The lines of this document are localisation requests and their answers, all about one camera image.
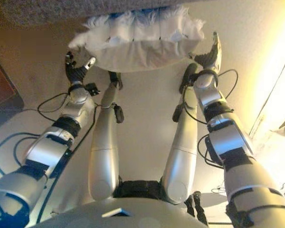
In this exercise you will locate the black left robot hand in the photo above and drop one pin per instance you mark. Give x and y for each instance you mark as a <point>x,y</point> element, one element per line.
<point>77,71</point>

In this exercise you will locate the white fringed square cushion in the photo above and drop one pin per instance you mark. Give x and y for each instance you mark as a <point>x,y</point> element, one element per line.
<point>142,54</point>

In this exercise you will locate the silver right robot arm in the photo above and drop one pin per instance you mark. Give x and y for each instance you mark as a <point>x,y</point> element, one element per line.
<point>230,147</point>

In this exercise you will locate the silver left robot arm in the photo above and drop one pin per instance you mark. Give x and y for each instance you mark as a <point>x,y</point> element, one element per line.
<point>50,152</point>

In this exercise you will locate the grey fabric round armchair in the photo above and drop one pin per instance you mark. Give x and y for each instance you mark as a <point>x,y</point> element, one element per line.
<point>61,10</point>

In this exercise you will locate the grey robot torso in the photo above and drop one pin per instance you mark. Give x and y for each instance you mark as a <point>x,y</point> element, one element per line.
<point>123,213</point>

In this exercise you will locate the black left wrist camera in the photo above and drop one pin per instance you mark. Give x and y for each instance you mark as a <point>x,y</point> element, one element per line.
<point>92,88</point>

